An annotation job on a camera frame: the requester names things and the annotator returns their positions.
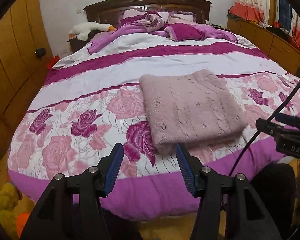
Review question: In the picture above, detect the pink knitted pearl-button sweater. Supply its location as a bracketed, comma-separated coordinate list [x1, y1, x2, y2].
[139, 69, 248, 154]

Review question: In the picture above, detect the yellow plush toy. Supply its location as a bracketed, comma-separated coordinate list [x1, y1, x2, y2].
[0, 183, 22, 239]

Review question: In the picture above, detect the low wooden side cabinet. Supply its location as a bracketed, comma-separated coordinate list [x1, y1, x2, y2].
[227, 18, 300, 77]

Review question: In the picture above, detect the floral pink white bedspread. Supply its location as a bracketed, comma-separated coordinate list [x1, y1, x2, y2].
[7, 33, 298, 220]

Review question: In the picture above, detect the wooden framed window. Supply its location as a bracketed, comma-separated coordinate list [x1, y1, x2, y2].
[269, 0, 293, 33]

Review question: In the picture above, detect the red white curtain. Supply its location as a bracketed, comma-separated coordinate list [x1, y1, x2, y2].
[228, 0, 300, 50]

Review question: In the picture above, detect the pink pillow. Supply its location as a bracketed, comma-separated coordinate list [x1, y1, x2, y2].
[118, 9, 197, 27]

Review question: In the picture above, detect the crumpled purple pink blanket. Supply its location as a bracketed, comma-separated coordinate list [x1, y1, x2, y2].
[88, 11, 237, 55]

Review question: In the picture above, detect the small black bag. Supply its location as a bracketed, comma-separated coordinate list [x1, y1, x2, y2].
[35, 48, 46, 59]

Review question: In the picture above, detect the brown wooden wardrobe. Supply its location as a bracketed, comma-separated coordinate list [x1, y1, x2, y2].
[0, 0, 53, 159]

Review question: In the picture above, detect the white plush goose toy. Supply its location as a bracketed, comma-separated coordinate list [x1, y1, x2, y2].
[68, 22, 116, 41]

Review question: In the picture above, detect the dark wooden headboard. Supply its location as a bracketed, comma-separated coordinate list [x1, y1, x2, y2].
[84, 0, 212, 27]

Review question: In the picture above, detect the black cable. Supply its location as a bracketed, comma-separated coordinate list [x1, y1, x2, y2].
[228, 76, 300, 177]

